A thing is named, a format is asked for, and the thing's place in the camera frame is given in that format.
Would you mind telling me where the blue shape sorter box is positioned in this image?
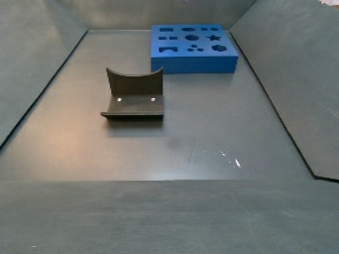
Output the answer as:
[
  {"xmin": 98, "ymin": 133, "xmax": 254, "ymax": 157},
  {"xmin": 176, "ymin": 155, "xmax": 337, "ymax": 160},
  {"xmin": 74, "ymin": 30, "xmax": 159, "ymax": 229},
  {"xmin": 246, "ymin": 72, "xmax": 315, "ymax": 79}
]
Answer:
[{"xmin": 151, "ymin": 24, "xmax": 239, "ymax": 74}]

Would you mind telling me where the black curved holder bracket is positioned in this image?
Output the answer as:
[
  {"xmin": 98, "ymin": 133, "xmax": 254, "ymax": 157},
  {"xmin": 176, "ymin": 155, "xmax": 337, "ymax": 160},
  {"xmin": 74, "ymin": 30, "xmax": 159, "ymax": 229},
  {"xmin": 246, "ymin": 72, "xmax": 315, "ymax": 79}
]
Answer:
[{"xmin": 100, "ymin": 68, "xmax": 164, "ymax": 119}]

